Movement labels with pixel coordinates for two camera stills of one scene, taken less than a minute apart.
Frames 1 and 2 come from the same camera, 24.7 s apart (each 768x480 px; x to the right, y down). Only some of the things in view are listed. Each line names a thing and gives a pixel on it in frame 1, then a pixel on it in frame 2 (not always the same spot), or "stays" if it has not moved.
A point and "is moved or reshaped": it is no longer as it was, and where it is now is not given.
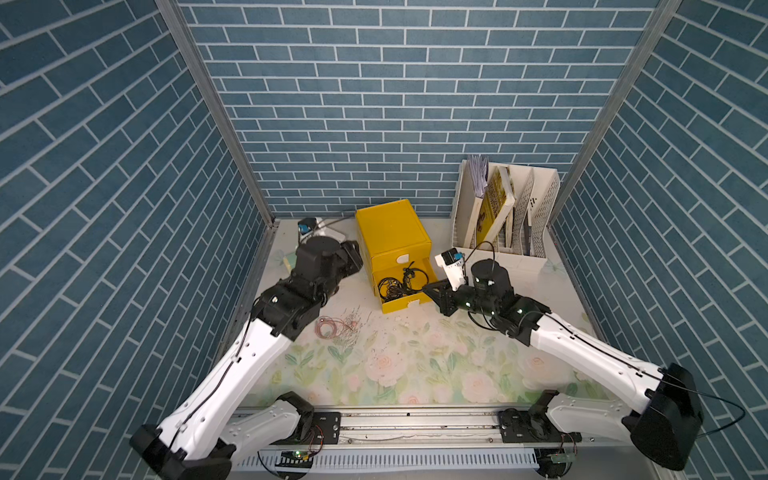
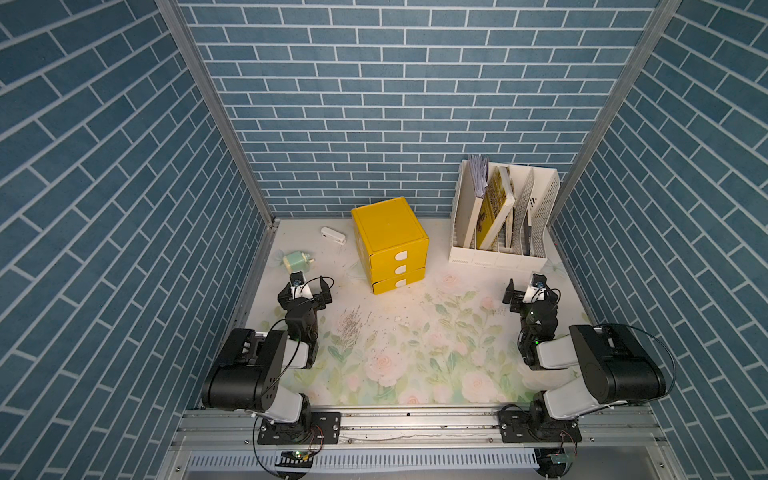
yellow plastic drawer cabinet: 395,244 is moved or reshaped
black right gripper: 443,292 → 517,301
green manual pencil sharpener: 290,260 stays
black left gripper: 352,262 → 318,302
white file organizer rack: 501,212 stays
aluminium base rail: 421,445 stays
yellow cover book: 497,205 stays
